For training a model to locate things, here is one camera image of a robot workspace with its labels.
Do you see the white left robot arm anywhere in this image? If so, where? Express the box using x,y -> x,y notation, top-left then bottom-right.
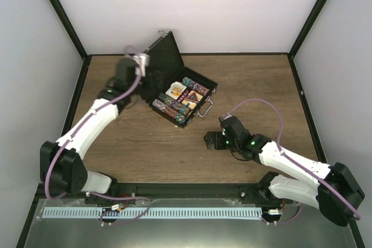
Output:
40,53 -> 150,204

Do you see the white playing card deck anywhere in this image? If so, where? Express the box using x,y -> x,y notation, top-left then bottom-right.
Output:
166,81 -> 187,100

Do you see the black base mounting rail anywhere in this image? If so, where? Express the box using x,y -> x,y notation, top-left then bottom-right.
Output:
37,182 -> 294,206

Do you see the blue orange chip row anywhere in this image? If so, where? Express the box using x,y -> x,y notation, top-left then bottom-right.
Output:
152,99 -> 185,124

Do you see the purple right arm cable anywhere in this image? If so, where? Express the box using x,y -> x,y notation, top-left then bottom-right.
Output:
222,98 -> 362,226

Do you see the red dice row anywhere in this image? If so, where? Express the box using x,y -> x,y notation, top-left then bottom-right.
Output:
177,89 -> 189,103

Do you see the black enclosure frame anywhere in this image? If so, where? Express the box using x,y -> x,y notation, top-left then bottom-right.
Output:
16,0 -> 365,248

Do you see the blue yellow card box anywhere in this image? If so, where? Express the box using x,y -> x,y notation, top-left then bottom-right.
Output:
182,100 -> 199,110

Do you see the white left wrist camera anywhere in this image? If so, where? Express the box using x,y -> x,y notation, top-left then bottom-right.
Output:
133,53 -> 150,77

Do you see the mixed colour chip row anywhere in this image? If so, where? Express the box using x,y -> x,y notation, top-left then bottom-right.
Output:
159,93 -> 191,116

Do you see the black poker set case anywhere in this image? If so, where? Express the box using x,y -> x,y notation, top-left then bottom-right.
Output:
140,30 -> 218,128

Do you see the red black triangular button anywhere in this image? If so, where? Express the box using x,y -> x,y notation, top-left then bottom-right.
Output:
185,90 -> 203,103

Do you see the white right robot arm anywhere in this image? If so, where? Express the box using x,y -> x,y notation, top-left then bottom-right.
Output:
203,115 -> 365,227

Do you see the orange big blind button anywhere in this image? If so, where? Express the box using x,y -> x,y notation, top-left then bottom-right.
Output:
171,85 -> 183,96

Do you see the light blue slotted rail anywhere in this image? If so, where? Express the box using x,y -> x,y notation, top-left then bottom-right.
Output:
42,207 -> 262,220

